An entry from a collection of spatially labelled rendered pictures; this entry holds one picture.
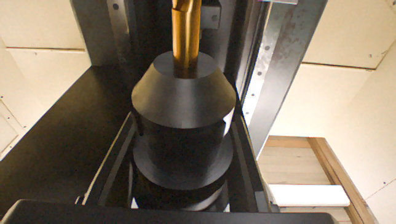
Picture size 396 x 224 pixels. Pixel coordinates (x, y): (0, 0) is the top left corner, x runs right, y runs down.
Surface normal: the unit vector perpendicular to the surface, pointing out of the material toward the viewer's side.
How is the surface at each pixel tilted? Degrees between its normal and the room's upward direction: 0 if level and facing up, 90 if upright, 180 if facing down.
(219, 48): 90
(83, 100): 180
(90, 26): 90
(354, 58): 90
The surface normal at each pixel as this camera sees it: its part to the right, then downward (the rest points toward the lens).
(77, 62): -0.01, 0.65
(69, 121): 0.06, -0.75
